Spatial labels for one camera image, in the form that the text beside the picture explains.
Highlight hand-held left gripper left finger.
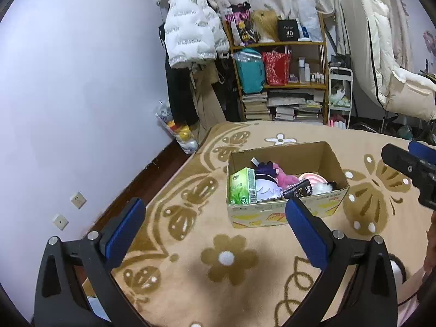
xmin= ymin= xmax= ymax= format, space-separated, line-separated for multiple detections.
xmin=34 ymin=197 xmax=147 ymax=327

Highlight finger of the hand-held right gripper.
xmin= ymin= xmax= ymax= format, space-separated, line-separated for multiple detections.
xmin=381 ymin=144 xmax=428 ymax=191
xmin=408 ymin=140 xmax=436 ymax=161

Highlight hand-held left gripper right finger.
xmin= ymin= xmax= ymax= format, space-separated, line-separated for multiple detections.
xmin=284 ymin=197 xmax=399 ymax=327

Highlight cardboard box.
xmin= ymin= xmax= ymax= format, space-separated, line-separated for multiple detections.
xmin=226 ymin=141 xmax=351 ymax=229

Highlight black tissue pack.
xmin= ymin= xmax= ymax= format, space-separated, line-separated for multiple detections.
xmin=282 ymin=181 xmax=313 ymax=200

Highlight white fluffy duck plush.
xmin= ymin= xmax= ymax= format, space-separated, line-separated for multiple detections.
xmin=311 ymin=181 xmax=338 ymax=195

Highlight pink plush toy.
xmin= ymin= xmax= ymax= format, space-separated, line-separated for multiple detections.
xmin=272 ymin=163 xmax=301 ymax=189

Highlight purple-haired plush doll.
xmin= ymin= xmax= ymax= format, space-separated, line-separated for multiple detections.
xmin=254 ymin=162 xmax=283 ymax=201

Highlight green tissue pack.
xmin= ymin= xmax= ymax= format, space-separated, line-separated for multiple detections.
xmin=229 ymin=168 xmax=257 ymax=205

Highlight person's right forearm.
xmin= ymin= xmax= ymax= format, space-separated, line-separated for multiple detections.
xmin=424 ymin=211 xmax=436 ymax=275

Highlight pink swirl lollipop plush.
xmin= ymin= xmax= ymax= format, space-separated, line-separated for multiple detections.
xmin=298 ymin=173 xmax=328 ymax=186

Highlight beige floral blanket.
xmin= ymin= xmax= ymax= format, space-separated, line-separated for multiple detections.
xmin=82 ymin=120 xmax=436 ymax=327

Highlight cream padded recliner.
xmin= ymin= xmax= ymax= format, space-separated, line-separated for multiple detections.
xmin=341 ymin=0 xmax=436 ymax=120

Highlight white trolley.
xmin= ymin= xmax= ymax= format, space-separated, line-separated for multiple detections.
xmin=326 ymin=67 xmax=354 ymax=129

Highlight clear plastic bag of toys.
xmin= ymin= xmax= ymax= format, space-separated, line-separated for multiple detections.
xmin=154 ymin=100 xmax=199 ymax=154

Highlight wooden shelf rack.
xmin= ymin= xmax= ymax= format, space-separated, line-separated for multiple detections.
xmin=222 ymin=17 xmax=330 ymax=125

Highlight wide pile of books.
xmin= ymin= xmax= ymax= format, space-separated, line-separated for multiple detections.
xmin=267 ymin=89 xmax=325 ymax=124

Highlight white bottles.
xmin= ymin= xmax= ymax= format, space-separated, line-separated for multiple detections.
xmin=297 ymin=57 xmax=326 ymax=84

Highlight small stack of books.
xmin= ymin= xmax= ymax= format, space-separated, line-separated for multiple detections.
xmin=242 ymin=92 xmax=271 ymax=122

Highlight black hanging coat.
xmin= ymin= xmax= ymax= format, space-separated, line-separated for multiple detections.
xmin=165 ymin=51 xmax=199 ymax=126

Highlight red patterned bag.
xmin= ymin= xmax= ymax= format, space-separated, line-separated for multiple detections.
xmin=262 ymin=50 xmax=292 ymax=87

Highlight beige hanging coat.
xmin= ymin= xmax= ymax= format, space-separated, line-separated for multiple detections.
xmin=190 ymin=62 xmax=228 ymax=129

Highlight teal bag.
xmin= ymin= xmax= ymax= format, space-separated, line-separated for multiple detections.
xmin=234 ymin=48 xmax=266 ymax=95

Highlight white paper bag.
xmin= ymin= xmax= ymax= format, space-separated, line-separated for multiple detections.
xmin=297 ymin=0 xmax=323 ymax=42

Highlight black gift box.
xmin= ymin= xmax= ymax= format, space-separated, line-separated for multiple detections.
xmin=277 ymin=19 xmax=301 ymax=41

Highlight blonde wig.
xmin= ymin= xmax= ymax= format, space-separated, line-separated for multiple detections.
xmin=250 ymin=10 xmax=282 ymax=43

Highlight white puffer jacket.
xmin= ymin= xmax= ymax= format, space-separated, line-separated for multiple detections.
xmin=164 ymin=0 xmax=230 ymax=69

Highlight wall poster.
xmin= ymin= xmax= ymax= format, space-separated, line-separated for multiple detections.
xmin=423 ymin=30 xmax=436 ymax=54

